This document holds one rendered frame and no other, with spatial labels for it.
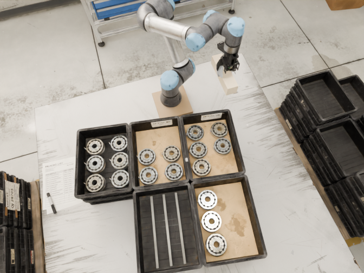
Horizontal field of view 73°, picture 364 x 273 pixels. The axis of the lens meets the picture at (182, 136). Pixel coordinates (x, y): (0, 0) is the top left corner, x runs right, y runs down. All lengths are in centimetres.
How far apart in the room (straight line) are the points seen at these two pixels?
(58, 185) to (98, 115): 52
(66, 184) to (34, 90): 166
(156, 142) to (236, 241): 70
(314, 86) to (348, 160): 63
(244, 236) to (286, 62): 219
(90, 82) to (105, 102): 110
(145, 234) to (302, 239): 86
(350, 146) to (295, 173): 75
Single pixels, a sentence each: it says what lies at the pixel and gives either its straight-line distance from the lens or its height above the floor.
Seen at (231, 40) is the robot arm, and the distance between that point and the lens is 120.
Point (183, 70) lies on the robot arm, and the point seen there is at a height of 95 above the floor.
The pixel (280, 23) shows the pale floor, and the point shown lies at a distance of 354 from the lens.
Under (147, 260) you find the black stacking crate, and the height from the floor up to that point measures 83.
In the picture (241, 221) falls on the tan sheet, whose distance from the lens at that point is 140.
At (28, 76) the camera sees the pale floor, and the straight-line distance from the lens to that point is 333.
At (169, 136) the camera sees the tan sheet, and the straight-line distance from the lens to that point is 151.
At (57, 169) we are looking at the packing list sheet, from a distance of 177.
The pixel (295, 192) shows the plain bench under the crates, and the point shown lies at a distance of 166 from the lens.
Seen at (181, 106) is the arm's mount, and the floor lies 73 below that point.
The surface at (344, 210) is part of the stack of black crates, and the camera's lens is 227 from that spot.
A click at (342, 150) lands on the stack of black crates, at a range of 229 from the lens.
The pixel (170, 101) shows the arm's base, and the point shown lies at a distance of 168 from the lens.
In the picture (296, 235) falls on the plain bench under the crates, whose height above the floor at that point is 70.
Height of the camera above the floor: 220
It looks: 65 degrees down
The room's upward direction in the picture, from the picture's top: 3 degrees counter-clockwise
